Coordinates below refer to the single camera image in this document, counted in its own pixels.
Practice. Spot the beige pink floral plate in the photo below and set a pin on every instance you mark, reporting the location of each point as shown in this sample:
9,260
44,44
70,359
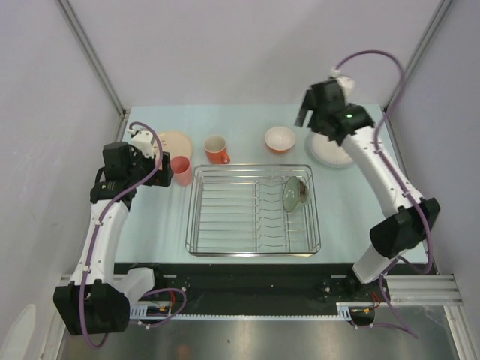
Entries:
176,144

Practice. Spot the chrome wire dish rack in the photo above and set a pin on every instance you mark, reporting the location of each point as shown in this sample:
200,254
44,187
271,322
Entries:
237,211

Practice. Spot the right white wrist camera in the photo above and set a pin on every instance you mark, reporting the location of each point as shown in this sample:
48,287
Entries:
346,83

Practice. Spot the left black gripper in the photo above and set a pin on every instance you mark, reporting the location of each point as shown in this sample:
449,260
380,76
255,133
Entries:
163,177

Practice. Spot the white ceramic plate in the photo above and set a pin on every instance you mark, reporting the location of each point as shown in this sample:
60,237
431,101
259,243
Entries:
327,152

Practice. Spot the orange ceramic mug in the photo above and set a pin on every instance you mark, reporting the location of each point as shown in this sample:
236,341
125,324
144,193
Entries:
215,148

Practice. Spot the aluminium frame profile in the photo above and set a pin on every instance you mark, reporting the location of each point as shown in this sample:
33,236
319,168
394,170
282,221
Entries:
423,290

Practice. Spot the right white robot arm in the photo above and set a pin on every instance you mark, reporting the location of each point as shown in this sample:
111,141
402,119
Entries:
408,215

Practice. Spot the white slotted cable duct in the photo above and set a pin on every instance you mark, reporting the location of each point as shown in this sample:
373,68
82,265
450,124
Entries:
150,314

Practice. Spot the green ceramic bowl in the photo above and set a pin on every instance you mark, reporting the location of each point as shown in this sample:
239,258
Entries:
295,195

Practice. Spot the pink plastic cup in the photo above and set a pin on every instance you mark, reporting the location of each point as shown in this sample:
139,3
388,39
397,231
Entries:
181,167

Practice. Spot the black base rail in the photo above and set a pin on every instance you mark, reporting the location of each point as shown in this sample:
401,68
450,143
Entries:
257,289

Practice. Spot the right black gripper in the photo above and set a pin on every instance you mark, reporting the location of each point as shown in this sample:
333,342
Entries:
307,106

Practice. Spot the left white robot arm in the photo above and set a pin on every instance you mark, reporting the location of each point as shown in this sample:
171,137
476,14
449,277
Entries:
93,302

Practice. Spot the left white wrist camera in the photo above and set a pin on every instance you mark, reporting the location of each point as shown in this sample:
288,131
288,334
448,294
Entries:
144,141

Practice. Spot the orange and white bowl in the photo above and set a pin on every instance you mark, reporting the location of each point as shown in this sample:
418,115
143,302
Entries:
280,139

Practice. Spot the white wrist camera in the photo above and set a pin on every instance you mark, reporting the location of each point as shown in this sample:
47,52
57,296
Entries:
144,141
346,83

